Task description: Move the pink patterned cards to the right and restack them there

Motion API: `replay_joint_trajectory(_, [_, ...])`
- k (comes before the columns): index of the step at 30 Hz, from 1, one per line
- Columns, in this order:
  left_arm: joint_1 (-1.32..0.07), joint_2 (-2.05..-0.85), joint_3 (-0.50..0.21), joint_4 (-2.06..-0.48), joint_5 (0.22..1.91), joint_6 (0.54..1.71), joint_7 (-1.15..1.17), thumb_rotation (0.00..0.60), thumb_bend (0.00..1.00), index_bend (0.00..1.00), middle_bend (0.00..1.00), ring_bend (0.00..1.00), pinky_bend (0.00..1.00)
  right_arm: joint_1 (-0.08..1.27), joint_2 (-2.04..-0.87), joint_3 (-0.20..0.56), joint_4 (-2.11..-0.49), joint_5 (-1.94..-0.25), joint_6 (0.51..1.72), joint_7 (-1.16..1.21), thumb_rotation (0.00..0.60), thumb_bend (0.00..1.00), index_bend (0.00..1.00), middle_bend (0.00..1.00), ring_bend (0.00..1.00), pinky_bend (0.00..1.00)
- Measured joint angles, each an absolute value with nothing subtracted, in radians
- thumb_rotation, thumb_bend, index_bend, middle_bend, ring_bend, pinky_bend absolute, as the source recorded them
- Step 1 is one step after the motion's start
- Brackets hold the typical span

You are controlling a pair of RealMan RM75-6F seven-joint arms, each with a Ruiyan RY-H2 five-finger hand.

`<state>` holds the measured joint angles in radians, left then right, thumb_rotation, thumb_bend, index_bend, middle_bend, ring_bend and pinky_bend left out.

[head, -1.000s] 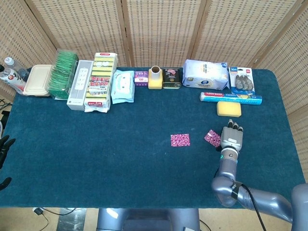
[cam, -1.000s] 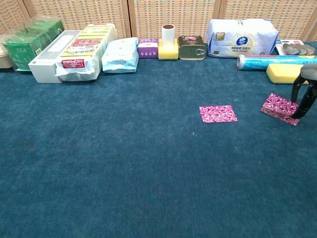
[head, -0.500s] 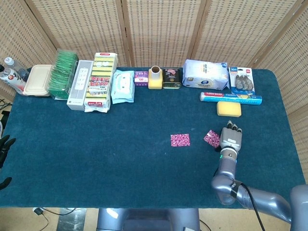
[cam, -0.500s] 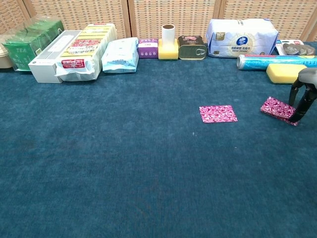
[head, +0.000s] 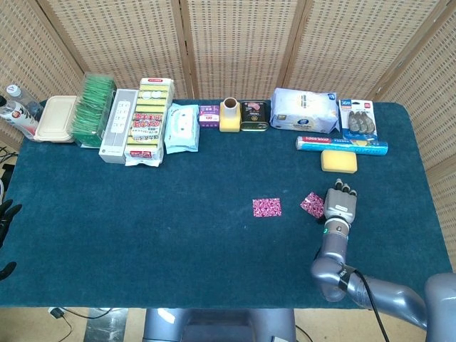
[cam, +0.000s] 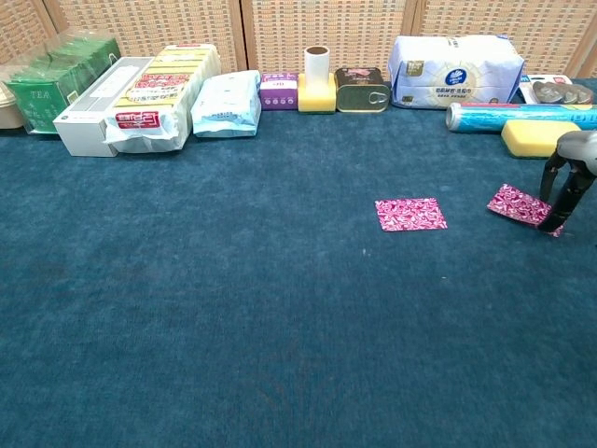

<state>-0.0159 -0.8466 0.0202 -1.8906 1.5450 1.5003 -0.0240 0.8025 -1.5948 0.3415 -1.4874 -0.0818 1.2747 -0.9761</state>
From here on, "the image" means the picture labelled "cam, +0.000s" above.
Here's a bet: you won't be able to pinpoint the yellow red snack package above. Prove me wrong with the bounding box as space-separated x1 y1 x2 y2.
103 44 223 154

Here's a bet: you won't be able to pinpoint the small purple box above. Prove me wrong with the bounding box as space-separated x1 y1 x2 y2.
259 72 299 112

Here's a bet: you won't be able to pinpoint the light blue wet wipes pack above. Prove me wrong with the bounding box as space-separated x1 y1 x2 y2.
190 69 262 138

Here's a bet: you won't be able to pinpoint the pink patterned card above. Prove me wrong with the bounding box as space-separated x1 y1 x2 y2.
486 183 564 238
375 198 448 232

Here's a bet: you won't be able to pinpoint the yellow green scouring sponge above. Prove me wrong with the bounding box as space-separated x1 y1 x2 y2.
500 119 582 161

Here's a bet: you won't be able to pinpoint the woven wicker folding screen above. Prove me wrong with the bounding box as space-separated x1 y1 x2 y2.
0 0 597 80

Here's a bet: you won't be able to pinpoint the white paper roll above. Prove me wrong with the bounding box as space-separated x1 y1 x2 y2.
303 45 331 88

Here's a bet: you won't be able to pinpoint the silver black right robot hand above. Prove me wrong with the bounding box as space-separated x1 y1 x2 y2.
538 131 597 232

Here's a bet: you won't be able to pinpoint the yellow notched sponge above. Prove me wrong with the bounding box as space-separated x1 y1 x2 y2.
297 73 338 115

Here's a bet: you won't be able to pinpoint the white blue tissue pack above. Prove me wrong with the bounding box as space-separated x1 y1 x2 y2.
387 34 526 111

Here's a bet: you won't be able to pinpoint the beige lidded food container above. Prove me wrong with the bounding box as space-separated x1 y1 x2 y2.
0 64 27 131

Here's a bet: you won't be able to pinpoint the white power strip box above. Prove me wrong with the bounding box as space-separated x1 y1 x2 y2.
52 56 156 158

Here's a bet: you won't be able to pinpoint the teal table cloth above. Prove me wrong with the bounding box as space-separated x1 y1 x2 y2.
0 77 597 448

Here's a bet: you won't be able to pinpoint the dark gold luncheon meat can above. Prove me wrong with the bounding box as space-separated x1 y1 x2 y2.
334 66 392 114

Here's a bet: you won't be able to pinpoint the clear box green tea bags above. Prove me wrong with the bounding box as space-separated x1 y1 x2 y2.
3 28 123 135

